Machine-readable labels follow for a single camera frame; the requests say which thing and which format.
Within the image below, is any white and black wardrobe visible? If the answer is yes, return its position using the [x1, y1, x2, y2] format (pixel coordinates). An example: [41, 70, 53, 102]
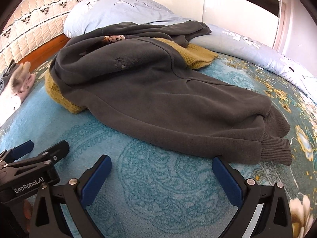
[124, 0, 281, 25]

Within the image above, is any wooden bed frame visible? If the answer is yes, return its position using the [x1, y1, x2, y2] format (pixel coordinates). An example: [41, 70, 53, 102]
[15, 33, 71, 72]

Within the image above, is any light blue floral quilt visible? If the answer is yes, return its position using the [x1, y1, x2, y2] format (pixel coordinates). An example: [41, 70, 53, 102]
[63, 0, 317, 105]

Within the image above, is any beige quilted headboard cover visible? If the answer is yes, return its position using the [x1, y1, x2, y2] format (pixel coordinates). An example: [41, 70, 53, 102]
[0, 0, 124, 63]

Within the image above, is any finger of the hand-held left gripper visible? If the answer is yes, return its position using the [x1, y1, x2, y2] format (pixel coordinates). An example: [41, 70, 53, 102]
[5, 140, 70, 173]
[0, 140, 34, 166]

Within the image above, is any dark grey hoodie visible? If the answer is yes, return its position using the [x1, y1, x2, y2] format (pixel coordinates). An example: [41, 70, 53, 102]
[49, 21, 292, 166]

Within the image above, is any white cloth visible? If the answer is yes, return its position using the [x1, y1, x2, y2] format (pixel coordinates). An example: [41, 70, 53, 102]
[0, 93, 21, 127]

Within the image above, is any pale pink door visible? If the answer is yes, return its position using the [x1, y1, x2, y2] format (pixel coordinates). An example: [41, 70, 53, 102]
[272, 0, 317, 62]

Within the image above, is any mustard yellow knit sweater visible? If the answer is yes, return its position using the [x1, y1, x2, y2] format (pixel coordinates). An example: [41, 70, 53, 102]
[45, 37, 219, 114]

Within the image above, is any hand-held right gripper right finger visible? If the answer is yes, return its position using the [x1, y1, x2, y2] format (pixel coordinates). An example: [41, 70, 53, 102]
[212, 156, 294, 238]

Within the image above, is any pink cloth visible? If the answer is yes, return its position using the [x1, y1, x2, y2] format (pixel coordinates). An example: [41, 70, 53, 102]
[0, 62, 36, 112]

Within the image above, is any grey cloth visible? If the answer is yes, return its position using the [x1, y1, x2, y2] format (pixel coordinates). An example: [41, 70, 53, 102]
[0, 59, 19, 93]

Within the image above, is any teal floral bed blanket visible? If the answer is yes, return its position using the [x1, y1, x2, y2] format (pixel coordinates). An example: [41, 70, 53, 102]
[0, 51, 317, 238]

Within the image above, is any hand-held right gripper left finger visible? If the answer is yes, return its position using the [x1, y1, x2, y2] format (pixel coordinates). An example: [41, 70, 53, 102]
[28, 154, 112, 238]

